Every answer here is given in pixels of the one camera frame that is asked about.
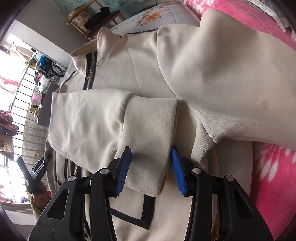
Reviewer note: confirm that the bicycle with blue bag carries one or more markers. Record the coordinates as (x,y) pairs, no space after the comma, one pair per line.
(47,68)

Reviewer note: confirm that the metal balcony railing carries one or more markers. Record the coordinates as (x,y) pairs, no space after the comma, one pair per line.
(31,137)

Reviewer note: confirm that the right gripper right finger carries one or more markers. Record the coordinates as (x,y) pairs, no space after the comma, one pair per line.
(238,218)

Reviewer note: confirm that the pink floral blanket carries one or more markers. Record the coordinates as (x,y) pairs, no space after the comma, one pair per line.
(243,87)

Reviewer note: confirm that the person's left hand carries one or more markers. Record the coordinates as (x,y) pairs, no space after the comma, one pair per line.
(40,200)

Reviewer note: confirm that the wooden chair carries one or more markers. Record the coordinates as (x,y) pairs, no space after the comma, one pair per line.
(78,17)

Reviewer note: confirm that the green lace-edged pillow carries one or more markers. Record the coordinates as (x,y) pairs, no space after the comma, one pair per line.
(270,8)

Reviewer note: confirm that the dark grey cabinet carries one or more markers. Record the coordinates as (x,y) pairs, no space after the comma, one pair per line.
(44,113)

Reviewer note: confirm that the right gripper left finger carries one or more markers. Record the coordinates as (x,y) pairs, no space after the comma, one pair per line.
(64,216)

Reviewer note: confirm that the black clothes on chair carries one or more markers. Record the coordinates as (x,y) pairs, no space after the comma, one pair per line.
(97,19)

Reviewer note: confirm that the floral plaid bed sheet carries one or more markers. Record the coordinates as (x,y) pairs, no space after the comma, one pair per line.
(171,12)

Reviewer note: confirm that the cream jacket with black trim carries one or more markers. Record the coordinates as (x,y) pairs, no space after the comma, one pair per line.
(127,91)

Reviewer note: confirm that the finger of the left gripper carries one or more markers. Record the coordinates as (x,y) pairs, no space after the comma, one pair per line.
(22,166)
(40,167)

